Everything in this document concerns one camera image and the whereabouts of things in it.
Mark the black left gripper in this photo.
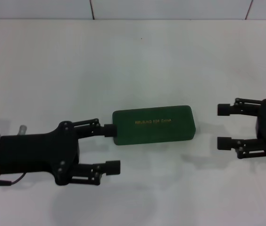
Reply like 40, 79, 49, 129
0, 120, 81, 186

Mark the green glasses case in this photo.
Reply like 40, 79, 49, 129
112, 105, 197, 146

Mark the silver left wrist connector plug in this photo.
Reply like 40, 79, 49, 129
17, 124, 28, 137

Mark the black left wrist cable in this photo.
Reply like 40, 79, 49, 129
0, 173, 27, 189

